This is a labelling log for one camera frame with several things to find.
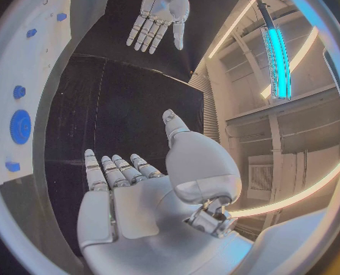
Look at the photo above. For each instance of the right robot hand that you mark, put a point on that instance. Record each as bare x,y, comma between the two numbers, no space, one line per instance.
147,210

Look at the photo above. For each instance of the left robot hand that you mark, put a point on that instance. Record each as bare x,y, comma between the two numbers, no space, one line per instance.
160,6

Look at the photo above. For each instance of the white task board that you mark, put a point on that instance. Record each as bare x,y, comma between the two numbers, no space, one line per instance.
18,61

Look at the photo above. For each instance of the blue block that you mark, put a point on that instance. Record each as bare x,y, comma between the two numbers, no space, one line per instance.
61,16
13,166

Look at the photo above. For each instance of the glowing light bar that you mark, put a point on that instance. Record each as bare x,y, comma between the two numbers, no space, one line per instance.
276,61

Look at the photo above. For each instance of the blue peg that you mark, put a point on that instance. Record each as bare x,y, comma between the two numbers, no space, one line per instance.
31,32

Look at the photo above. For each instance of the large blue gear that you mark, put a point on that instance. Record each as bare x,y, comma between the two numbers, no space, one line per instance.
21,126

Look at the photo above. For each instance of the small blue gear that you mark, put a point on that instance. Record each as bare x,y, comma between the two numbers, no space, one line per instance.
19,92

